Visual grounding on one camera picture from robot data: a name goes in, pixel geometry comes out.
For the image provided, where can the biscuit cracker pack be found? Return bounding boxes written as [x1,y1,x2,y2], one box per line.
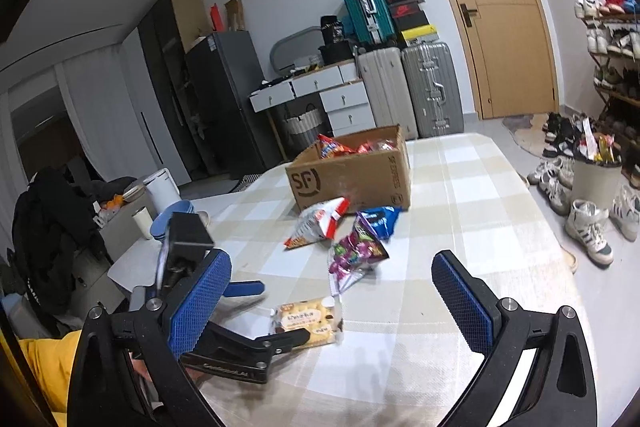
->
[271,296,343,350]

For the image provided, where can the white red chips bag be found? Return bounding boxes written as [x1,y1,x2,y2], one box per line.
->
[284,197,349,249]

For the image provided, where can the purple candy bag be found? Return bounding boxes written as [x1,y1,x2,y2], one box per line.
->
[329,213,388,296]

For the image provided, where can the blue Oreo bag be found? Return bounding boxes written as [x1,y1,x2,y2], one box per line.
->
[359,206,401,241]

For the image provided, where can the red orange snack bag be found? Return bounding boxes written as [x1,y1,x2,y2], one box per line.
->
[318,134,357,159]

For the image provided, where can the red cookie snack bag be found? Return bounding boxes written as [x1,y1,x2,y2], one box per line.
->
[357,140,397,154]

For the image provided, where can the left hand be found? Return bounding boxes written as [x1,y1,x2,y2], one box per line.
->
[129,353,206,384]

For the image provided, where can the blue bowls stack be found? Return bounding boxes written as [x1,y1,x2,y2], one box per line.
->
[150,199,196,242]

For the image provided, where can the white cup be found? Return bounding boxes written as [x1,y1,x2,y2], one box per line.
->
[132,207,153,241]

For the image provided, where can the white kettle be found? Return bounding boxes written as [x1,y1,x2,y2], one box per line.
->
[143,168,181,213]

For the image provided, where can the black refrigerator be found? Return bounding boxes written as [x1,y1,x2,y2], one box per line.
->
[186,31,282,178]

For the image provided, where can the woven laundry basket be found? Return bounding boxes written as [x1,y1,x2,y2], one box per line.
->
[284,107,326,152]

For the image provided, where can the white high-top sneaker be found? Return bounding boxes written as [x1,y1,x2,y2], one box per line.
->
[564,199,614,268]

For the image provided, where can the SF cardboard box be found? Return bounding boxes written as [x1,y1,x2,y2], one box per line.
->
[285,124,411,213]

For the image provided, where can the white drawer desk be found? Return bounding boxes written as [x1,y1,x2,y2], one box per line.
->
[250,60,376,136]

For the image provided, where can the white trash bin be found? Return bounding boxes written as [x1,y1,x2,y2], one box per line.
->
[570,160,623,209]

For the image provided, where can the black tall cabinet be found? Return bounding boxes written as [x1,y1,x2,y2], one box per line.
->
[137,0,212,181]

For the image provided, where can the beige suitcase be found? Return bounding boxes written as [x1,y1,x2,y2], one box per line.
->
[357,48,419,140]

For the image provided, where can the door mat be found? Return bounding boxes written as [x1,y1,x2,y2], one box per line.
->
[502,113,548,158]

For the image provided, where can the silver suitcase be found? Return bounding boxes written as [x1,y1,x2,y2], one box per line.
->
[401,42,464,138]

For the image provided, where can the teal suitcase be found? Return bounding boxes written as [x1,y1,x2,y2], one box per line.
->
[343,0,396,46]

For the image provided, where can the stacked shoe boxes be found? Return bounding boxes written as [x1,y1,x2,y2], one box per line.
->
[385,0,439,49]

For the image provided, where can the wooden door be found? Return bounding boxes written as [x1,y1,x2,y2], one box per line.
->
[449,0,558,119]

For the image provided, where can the shoe rack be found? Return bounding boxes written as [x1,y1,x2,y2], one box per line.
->
[574,0,639,188]

